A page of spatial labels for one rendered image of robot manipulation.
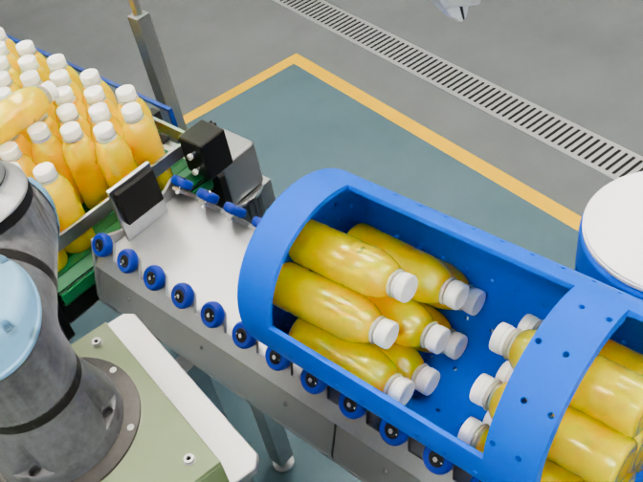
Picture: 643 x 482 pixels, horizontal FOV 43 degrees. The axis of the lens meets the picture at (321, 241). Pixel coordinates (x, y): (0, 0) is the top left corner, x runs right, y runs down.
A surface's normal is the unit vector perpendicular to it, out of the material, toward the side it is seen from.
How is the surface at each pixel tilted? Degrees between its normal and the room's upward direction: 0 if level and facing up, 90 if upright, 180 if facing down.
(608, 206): 0
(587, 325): 0
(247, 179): 90
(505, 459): 75
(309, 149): 0
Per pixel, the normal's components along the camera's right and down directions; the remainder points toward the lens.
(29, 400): 0.53, 0.55
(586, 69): -0.15, -0.70
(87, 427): 0.78, 0.03
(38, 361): 0.86, 0.26
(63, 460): 0.41, 0.34
